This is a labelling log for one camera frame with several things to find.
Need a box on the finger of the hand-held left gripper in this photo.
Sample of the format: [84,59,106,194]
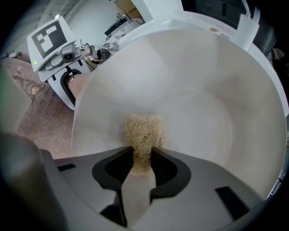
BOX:
[48,60,92,111]

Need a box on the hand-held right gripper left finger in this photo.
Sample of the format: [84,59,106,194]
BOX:
[53,146,134,231]

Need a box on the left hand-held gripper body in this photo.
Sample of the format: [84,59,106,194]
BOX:
[26,17,85,82]

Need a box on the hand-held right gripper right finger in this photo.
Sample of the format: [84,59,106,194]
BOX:
[131,146,260,231]

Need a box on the beige fibrous scrubber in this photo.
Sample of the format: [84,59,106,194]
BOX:
[124,114,167,177]

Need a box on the large white bowl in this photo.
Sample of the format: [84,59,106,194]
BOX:
[67,29,289,201]

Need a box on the person's brown printed shirt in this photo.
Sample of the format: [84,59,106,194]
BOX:
[2,57,78,159]

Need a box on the marble patterned counter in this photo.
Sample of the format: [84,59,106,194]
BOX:
[103,17,145,50]

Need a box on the cardboard box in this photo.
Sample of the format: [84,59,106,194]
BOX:
[115,0,139,17]

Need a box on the white arched faucet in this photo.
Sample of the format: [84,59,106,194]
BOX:
[234,6,261,51]

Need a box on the dark grey machine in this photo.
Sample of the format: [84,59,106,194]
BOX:
[182,0,249,26]

